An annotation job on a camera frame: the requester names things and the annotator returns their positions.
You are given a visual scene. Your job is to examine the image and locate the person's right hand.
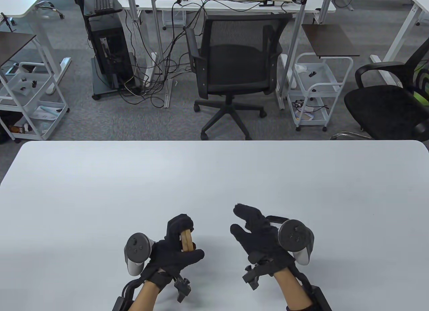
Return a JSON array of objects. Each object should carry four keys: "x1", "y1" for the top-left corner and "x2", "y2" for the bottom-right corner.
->
[{"x1": 230, "y1": 203, "x2": 296, "y2": 275}]

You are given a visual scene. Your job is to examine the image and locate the person's left hand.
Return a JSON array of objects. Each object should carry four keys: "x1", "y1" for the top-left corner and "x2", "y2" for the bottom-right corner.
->
[{"x1": 140, "y1": 214, "x2": 205, "y2": 293}]

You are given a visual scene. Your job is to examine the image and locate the person's left forearm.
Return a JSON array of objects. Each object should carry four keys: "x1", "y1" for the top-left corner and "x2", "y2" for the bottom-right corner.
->
[{"x1": 129, "y1": 280, "x2": 161, "y2": 311}]

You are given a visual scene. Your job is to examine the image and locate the person's right forearm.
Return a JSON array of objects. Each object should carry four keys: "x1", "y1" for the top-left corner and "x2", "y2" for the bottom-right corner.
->
[{"x1": 273, "y1": 269, "x2": 314, "y2": 311}]

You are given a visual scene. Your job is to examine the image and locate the grey white left controller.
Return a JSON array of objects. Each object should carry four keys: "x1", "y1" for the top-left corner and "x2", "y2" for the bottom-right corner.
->
[{"x1": 124, "y1": 233, "x2": 155, "y2": 276}]

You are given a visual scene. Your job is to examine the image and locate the grey white controller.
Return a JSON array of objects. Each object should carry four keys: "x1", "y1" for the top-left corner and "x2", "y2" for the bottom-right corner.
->
[
  {"x1": 124, "y1": 233, "x2": 155, "y2": 276},
  {"x1": 278, "y1": 219, "x2": 315, "y2": 265}
]

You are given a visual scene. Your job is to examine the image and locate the grey white right controller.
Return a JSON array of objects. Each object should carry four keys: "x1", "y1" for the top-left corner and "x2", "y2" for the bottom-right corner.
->
[{"x1": 278, "y1": 219, "x2": 315, "y2": 265}]

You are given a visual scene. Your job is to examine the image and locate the chrome chair base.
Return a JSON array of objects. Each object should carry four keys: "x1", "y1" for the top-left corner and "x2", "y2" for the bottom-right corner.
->
[{"x1": 330, "y1": 132, "x2": 374, "y2": 140}]

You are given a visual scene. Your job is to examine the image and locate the white rolling cart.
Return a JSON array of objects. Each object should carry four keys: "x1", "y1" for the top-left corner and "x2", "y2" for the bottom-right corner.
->
[
  {"x1": 0, "y1": 61, "x2": 71, "y2": 142},
  {"x1": 287, "y1": 53, "x2": 354, "y2": 132}
]

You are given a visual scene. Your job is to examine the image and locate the black mesh office chair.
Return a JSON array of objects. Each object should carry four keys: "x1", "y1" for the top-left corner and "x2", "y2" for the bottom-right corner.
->
[{"x1": 185, "y1": 14, "x2": 294, "y2": 140}]

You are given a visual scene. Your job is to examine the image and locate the black green office chair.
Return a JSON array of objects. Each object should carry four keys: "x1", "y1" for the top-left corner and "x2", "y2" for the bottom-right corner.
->
[{"x1": 344, "y1": 38, "x2": 429, "y2": 140}]

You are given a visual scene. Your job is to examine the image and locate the grey rolling computer stand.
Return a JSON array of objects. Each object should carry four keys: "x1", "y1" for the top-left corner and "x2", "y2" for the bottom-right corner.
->
[{"x1": 74, "y1": 0, "x2": 138, "y2": 101}]

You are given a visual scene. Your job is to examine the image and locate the white power strip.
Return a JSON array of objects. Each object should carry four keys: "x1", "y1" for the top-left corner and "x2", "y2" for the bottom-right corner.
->
[{"x1": 143, "y1": 52, "x2": 158, "y2": 87}]

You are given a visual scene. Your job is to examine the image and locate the dark brown side tabletop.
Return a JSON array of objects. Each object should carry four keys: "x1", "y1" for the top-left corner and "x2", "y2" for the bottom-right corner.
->
[
  {"x1": 302, "y1": 23, "x2": 361, "y2": 59},
  {"x1": 0, "y1": 32, "x2": 37, "y2": 67}
]

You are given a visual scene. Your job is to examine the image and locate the black computer tower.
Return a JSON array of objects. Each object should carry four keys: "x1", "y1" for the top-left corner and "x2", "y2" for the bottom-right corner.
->
[{"x1": 88, "y1": 21, "x2": 136, "y2": 89}]

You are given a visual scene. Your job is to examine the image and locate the white desk with metal posts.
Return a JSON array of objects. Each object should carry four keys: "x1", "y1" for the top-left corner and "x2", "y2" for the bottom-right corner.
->
[{"x1": 116, "y1": 0, "x2": 336, "y2": 110}]

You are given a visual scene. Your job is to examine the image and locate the white desk with angled leg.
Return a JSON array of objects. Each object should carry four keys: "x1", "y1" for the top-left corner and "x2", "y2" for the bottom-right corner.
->
[{"x1": 370, "y1": 0, "x2": 429, "y2": 87}]

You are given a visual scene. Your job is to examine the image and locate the white curved desk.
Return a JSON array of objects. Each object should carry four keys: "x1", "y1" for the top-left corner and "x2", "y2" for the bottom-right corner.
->
[{"x1": 0, "y1": 0, "x2": 72, "y2": 95}]

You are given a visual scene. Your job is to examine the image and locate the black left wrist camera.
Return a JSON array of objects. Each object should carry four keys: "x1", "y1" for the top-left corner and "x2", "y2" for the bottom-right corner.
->
[{"x1": 174, "y1": 277, "x2": 191, "y2": 303}]

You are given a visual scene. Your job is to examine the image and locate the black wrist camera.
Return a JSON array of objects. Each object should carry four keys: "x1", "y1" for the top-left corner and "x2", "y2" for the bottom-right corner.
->
[
  {"x1": 174, "y1": 277, "x2": 191, "y2": 303},
  {"x1": 243, "y1": 259, "x2": 273, "y2": 290}
]

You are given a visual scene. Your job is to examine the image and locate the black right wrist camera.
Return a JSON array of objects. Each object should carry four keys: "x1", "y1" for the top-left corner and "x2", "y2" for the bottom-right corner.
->
[{"x1": 243, "y1": 259, "x2": 273, "y2": 290}]

